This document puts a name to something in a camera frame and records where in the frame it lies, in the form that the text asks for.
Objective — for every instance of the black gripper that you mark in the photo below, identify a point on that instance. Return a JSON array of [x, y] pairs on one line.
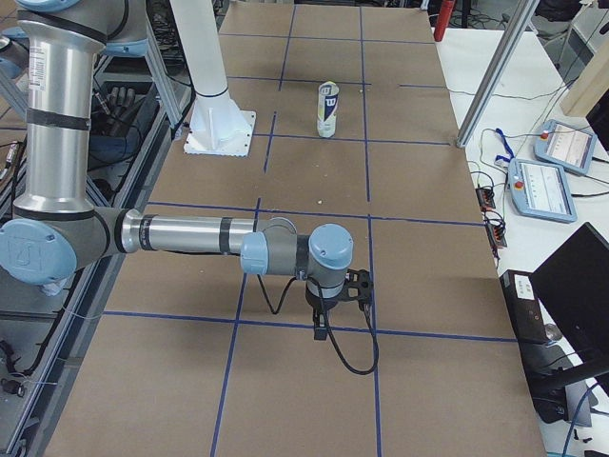
[[318, 302]]

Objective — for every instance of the clear tennis ball can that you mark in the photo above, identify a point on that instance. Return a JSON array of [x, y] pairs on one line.
[[328, 97]]

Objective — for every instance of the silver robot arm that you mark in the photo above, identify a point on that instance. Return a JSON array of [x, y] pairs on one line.
[[55, 230]]

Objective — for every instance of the near orange terminal block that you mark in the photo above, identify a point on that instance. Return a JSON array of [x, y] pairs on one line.
[[495, 230]]

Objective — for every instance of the orange terminal block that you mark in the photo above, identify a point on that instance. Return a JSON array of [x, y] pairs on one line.
[[486, 197], [495, 230]]

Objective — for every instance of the far orange terminal block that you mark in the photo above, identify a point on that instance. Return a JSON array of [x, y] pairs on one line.
[[486, 197]]

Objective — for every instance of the black computer box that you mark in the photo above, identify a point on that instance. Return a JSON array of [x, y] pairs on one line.
[[535, 337]]

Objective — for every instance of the black monitor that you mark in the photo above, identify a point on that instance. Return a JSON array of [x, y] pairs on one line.
[[572, 284]]

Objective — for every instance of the near teach pendant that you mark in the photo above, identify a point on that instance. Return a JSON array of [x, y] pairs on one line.
[[540, 190]]

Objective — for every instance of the teach pendant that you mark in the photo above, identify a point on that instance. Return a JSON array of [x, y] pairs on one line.
[[540, 190], [566, 145]]

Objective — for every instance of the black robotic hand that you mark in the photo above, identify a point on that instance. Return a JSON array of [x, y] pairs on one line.
[[114, 113]]

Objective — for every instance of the far teach pendant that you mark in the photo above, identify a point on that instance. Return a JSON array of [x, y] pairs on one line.
[[566, 145]]

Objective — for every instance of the red fire extinguisher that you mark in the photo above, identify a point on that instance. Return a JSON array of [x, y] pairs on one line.
[[443, 19]]

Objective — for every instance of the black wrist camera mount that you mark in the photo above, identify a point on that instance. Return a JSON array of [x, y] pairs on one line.
[[358, 286]]

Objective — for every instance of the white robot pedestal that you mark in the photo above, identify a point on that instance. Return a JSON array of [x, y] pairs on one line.
[[217, 125]]

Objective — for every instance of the aluminium frame post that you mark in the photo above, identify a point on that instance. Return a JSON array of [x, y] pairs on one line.
[[505, 48]]

